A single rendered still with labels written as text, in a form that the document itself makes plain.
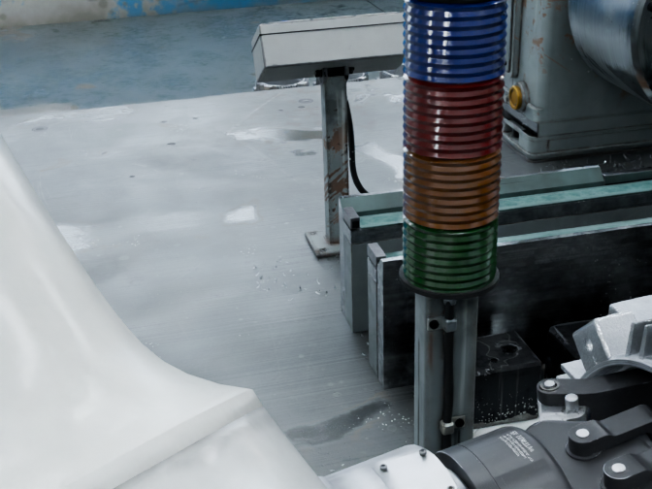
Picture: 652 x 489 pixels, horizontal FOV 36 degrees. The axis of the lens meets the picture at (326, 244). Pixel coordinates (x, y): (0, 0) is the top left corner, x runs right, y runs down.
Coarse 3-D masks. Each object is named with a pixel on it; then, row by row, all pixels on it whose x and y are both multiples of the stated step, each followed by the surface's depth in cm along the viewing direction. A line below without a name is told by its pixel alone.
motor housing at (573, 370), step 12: (636, 324) 44; (648, 324) 43; (636, 336) 44; (648, 336) 43; (636, 348) 45; (648, 348) 44; (576, 360) 51; (612, 360) 46; (624, 360) 45; (636, 360) 44; (648, 360) 43; (576, 372) 50; (588, 372) 48; (600, 372) 47; (612, 372) 48
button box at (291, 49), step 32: (256, 32) 111; (288, 32) 110; (320, 32) 111; (352, 32) 111; (384, 32) 112; (256, 64) 114; (288, 64) 110; (320, 64) 111; (352, 64) 113; (384, 64) 116
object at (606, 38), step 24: (576, 0) 130; (600, 0) 125; (624, 0) 119; (648, 0) 116; (576, 24) 132; (600, 24) 125; (624, 24) 119; (648, 24) 118; (600, 48) 127; (624, 48) 121; (648, 48) 119; (600, 72) 134; (624, 72) 124; (648, 72) 120; (648, 96) 122
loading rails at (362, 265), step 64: (384, 192) 103; (512, 192) 105; (576, 192) 106; (640, 192) 105; (384, 256) 91; (512, 256) 92; (576, 256) 93; (640, 256) 95; (384, 320) 91; (512, 320) 94; (576, 320) 96; (384, 384) 94
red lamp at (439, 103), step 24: (408, 96) 58; (432, 96) 57; (456, 96) 56; (480, 96) 57; (408, 120) 59; (432, 120) 57; (456, 120) 57; (480, 120) 57; (408, 144) 60; (432, 144) 58; (456, 144) 58; (480, 144) 58
